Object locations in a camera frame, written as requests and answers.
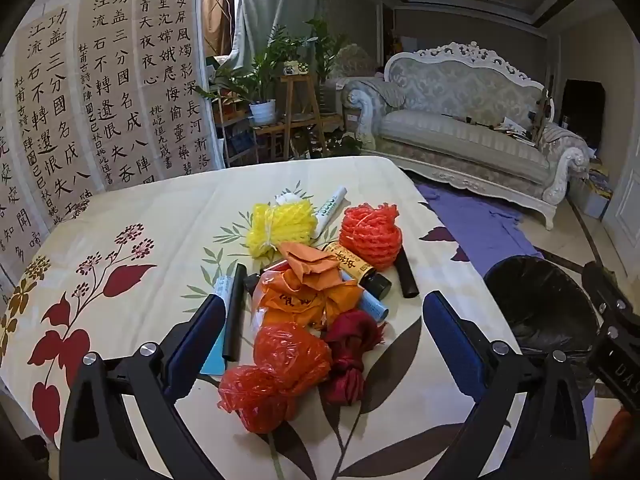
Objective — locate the white tube with green print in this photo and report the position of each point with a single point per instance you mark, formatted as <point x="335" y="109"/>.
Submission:
<point x="330" y="210"/>

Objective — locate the orange paper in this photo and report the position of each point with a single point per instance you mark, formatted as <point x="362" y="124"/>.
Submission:
<point x="310" y="259"/>

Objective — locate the ornate white sofa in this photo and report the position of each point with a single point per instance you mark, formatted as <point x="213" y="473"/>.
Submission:
<point x="450" y="135"/>

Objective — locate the white panelled door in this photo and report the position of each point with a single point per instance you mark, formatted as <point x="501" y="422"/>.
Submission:
<point x="625" y="210"/>

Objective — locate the pile of books and papers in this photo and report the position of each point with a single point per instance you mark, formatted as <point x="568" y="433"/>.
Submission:
<point x="515" y="132"/>

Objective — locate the light blue squeezed tube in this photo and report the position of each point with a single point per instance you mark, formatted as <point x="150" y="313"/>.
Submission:
<point x="372" y="305"/>

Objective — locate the dark red plastic bag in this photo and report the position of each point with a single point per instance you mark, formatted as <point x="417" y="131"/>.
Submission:
<point x="350" y="350"/>

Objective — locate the ornate armchair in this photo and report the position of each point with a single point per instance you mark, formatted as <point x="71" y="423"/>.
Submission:
<point x="352" y="62"/>

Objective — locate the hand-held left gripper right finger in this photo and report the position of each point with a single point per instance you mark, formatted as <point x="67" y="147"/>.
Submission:
<point x="450" y="340"/>

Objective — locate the small green floor plant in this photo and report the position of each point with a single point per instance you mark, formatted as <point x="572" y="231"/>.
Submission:
<point x="345" y="144"/>

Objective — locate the potted plant in white pot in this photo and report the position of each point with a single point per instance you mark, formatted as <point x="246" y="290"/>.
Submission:
<point x="262" y="110"/>

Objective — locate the person's right forearm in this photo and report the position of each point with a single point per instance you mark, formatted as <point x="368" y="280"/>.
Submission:
<point x="620" y="435"/>

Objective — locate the yellow foam fruit net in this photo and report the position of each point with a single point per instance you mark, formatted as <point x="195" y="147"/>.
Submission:
<point x="280" y="230"/>

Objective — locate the striped blanket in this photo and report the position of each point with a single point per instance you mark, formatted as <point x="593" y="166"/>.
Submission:
<point x="389" y="95"/>

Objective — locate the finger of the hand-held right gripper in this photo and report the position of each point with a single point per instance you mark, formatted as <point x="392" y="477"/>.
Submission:
<point x="607" y="292"/>

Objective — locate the orange printed plastic bag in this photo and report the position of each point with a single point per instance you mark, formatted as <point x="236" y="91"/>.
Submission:
<point x="300" y="300"/>

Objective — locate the grey-green curtain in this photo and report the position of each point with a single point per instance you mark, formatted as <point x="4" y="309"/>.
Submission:
<point x="270" y="5"/>

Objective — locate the tall leafy potted plant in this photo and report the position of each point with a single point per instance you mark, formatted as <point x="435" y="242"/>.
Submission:
<point x="322" y="45"/>

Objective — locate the white tissue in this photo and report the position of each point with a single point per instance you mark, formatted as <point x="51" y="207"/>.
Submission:
<point x="286" y="198"/>

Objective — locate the brown curtain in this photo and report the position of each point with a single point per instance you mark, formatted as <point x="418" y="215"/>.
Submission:
<point x="217" y="10"/>

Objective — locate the orange foam fruit net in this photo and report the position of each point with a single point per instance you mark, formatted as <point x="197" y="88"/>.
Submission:
<point x="367" y="235"/>

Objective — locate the floral tablecloth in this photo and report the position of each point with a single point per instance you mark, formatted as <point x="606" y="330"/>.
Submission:
<point x="125" y="280"/>

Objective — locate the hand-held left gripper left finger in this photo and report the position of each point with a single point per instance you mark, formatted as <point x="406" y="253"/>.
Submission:
<point x="200" y="340"/>

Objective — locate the purple cloth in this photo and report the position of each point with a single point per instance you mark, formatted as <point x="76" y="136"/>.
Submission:
<point x="480" y="220"/>

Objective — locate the trash bin with black liner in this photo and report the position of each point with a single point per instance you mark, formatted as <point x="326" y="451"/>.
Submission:
<point x="540" y="300"/>

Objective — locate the short black cylinder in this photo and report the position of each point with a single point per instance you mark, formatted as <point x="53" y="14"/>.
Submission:
<point x="406" y="275"/>

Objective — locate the grey storage box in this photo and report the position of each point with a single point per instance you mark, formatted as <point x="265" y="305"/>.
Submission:
<point x="592" y="195"/>

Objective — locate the white and teal toothpaste box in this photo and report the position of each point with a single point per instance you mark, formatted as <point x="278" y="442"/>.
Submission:
<point x="222" y="292"/>

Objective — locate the long black tube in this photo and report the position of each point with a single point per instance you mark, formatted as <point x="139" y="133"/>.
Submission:
<point x="235" y="310"/>

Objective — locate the calligraphy paper scroll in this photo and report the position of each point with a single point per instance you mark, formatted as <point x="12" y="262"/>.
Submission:
<point x="55" y="110"/>
<point x="15" y="185"/>
<point x="175" y="60"/>
<point x="115" y="85"/>

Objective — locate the old cream telephone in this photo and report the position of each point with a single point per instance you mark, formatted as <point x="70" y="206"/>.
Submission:
<point x="296" y="68"/>

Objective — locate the wooden plant stand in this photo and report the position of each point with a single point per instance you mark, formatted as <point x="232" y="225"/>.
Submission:
<point x="295" y="110"/>

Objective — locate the brown toy gun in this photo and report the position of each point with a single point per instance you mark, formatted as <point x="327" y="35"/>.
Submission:
<point x="542" y="110"/>

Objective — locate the ink bottle with yellow label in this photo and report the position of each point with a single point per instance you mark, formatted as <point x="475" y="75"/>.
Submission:
<point x="357" y="267"/>

